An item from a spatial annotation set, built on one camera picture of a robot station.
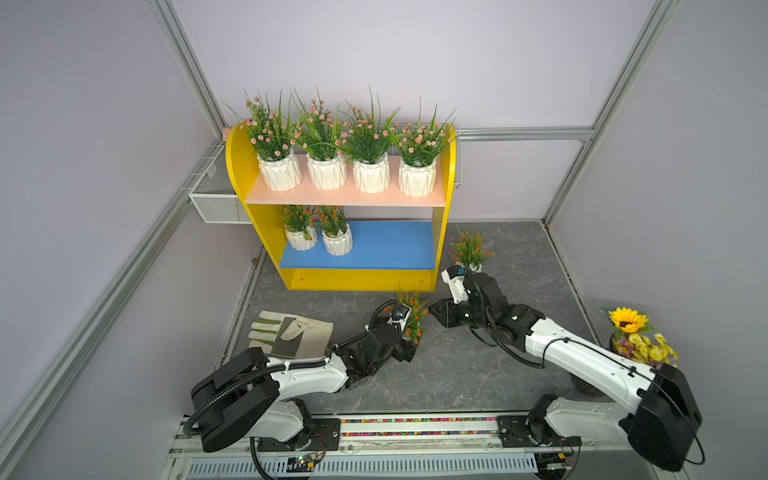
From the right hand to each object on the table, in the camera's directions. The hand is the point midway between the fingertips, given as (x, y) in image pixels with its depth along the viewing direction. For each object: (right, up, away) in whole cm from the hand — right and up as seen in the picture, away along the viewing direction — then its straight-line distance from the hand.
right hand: (431, 306), depth 79 cm
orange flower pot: (-38, +23, +6) cm, 45 cm away
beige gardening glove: (-42, -11, +11) cm, 45 cm away
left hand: (-6, -7, +5) cm, 11 cm away
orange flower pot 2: (-27, +20, +10) cm, 35 cm away
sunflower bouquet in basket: (+43, -4, -15) cm, 46 cm away
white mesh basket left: (-58, +30, 0) cm, 65 cm away
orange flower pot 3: (-4, 0, -3) cm, 5 cm away
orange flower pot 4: (+13, +15, +13) cm, 23 cm away
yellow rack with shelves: (-9, +19, +15) cm, 26 cm away
